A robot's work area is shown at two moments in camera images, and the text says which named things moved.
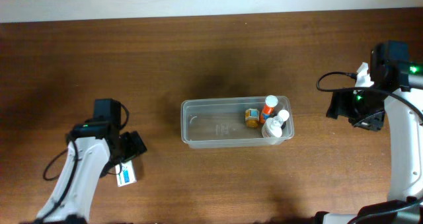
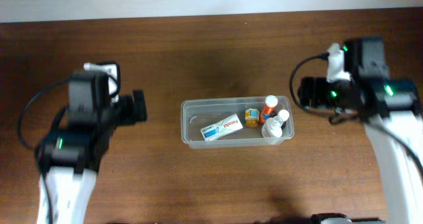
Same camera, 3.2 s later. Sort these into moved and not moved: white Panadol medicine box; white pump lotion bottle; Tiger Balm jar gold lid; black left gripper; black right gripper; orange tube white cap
Moved: white Panadol medicine box; black right gripper; black left gripper
Not moved: Tiger Balm jar gold lid; white pump lotion bottle; orange tube white cap
